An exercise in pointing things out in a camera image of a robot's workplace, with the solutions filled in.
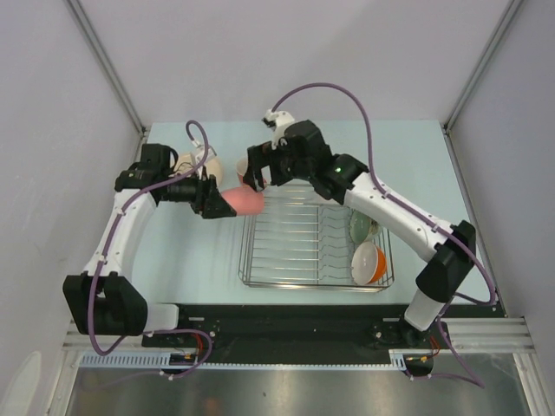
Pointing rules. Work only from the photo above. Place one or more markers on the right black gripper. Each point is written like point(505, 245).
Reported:
point(263, 155)

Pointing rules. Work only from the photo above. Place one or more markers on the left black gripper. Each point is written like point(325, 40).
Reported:
point(216, 205)

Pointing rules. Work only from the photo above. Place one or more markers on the pink plastic cup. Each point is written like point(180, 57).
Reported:
point(244, 201)

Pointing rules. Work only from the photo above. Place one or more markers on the beige pink floral plate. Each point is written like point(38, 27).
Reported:
point(213, 165)

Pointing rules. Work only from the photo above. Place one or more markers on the green ceramic bowl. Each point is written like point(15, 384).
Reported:
point(363, 228)

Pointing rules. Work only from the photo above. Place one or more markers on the orange and white bowl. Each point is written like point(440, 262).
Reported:
point(368, 264)

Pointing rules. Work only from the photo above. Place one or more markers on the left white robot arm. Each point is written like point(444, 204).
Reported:
point(102, 299)

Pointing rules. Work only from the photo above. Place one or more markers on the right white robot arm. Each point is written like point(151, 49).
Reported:
point(448, 250)

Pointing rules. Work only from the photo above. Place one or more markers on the orange ceramic mug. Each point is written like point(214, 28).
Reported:
point(241, 168)

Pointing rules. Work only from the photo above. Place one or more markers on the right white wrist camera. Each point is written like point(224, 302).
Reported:
point(277, 121)

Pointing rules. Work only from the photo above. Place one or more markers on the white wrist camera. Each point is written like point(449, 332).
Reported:
point(202, 152)
point(277, 121)

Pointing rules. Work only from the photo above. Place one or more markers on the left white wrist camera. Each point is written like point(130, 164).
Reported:
point(202, 152)

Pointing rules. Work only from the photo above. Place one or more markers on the chrome wire dish rack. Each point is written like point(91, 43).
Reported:
point(301, 241)

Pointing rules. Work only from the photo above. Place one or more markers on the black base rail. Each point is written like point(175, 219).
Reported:
point(305, 334)

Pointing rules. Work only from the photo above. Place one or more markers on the white slotted cable duct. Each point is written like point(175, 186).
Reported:
point(179, 362)

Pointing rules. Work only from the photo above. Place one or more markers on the aluminium frame profile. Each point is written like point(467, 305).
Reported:
point(468, 335)

